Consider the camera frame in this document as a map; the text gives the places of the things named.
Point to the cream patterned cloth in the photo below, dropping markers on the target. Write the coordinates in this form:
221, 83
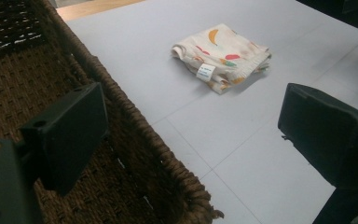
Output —
227, 56

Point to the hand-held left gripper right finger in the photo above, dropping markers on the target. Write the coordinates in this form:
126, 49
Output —
329, 137

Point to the brown woven basket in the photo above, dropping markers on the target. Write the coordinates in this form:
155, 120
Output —
34, 77

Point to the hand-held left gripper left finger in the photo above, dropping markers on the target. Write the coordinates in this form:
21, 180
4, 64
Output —
65, 137

